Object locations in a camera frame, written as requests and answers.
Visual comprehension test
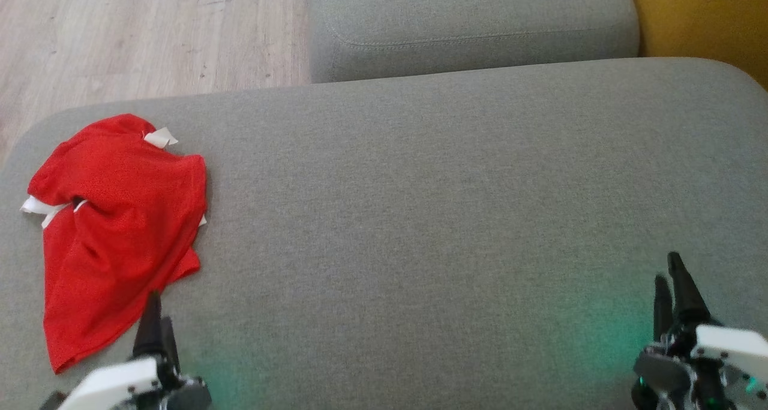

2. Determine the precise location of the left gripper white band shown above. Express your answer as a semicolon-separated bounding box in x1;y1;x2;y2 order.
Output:
39;290;212;410

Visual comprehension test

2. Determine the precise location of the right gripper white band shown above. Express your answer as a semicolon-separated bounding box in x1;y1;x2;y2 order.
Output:
631;252;768;410

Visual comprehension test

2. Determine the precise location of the red shorts white stripe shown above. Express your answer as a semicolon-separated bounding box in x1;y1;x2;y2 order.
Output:
20;113;208;375

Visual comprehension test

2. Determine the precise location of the grey sofa seat cushion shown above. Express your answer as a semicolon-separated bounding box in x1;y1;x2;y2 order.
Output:
0;57;768;410

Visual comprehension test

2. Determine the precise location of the yellow panel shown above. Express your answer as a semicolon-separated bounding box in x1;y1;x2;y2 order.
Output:
624;0;768;91

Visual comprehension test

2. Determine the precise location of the grey sofa cushion with seam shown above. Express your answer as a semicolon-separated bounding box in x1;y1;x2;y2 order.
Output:
306;0;640;84

